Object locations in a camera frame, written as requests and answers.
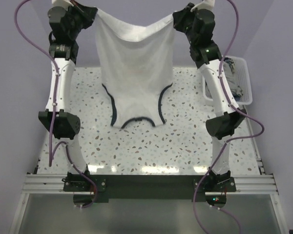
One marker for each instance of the white plastic laundry basket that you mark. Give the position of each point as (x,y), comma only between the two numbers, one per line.
(240,77)

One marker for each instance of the white motorcycle print tank top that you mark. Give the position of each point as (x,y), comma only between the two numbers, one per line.
(136,67)

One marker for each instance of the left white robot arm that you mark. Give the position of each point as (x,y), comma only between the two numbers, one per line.
(62,125)

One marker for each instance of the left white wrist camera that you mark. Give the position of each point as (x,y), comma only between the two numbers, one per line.
(62,3)

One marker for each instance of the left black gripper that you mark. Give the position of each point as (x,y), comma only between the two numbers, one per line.
(88,13)

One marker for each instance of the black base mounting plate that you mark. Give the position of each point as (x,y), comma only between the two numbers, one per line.
(85,190)

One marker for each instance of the grey tank top in basket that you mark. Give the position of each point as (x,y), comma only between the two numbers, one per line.
(229,70)

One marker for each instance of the aluminium frame rail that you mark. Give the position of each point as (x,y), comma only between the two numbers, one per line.
(239,184)

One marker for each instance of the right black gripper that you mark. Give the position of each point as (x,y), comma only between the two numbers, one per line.
(179,16)

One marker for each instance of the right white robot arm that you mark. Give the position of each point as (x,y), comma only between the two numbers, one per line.
(228,115)

